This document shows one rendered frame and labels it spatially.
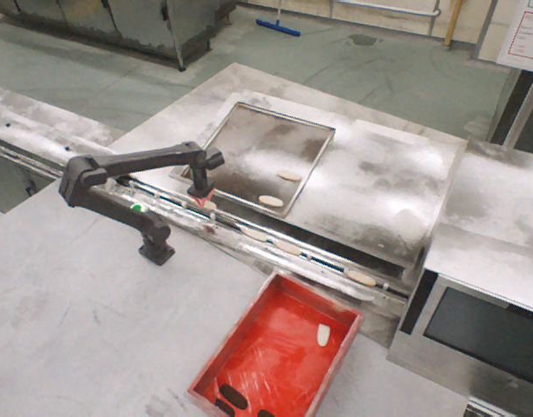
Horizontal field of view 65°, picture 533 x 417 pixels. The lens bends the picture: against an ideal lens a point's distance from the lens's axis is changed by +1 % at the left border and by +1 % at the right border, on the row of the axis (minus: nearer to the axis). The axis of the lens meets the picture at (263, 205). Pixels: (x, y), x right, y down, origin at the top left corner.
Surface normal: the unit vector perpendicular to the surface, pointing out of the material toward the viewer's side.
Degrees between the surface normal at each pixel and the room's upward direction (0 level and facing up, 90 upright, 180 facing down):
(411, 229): 10
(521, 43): 90
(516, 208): 0
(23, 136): 0
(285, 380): 0
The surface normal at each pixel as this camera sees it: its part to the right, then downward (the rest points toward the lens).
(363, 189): -0.12, -0.56
